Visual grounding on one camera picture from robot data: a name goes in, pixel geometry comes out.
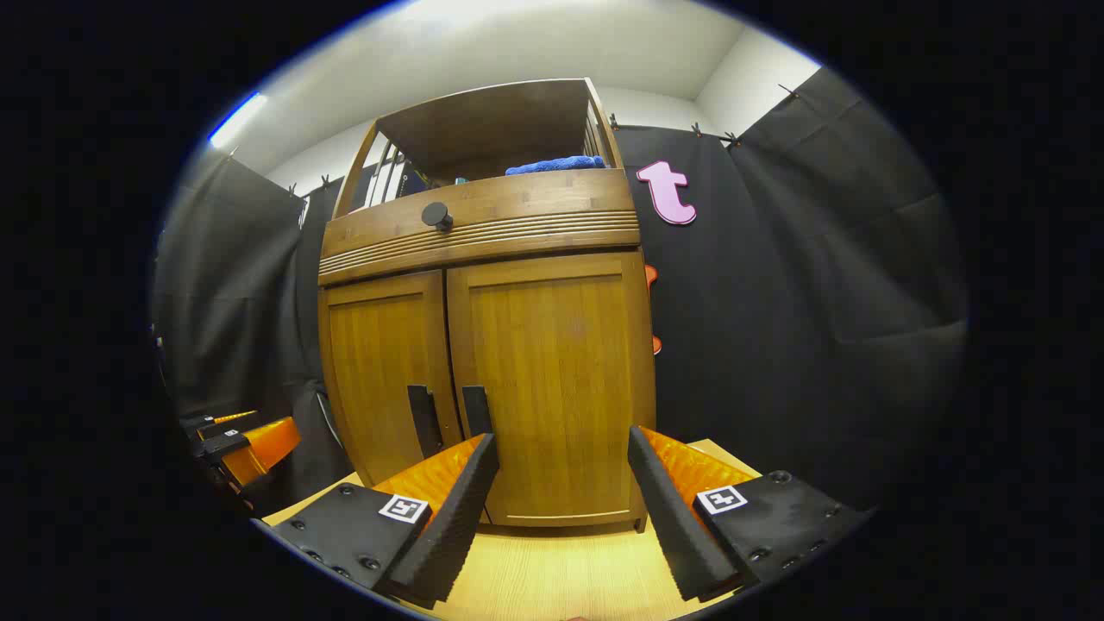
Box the black door handle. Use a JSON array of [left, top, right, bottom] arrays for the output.
[[461, 386, 494, 436], [407, 385, 443, 460]]

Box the wooden cabinet door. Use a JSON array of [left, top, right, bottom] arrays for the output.
[[319, 270, 462, 486], [446, 250, 656, 529]]

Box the blue folded towel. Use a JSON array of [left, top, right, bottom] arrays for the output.
[[505, 155, 607, 177]]

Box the black backdrop cloth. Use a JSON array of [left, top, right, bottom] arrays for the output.
[[154, 67, 971, 518]]

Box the thin white wall cable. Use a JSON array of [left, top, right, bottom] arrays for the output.
[[316, 392, 346, 449]]

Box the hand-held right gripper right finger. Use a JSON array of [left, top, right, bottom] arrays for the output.
[[627, 425, 874, 603]]

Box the wooden double-door shoe cabinet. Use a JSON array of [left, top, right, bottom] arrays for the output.
[[317, 78, 658, 531]]

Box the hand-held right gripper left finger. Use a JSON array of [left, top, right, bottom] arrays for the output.
[[269, 433, 501, 610]]

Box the wooden ribbed drawer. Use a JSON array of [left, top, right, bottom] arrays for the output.
[[319, 168, 641, 287]]

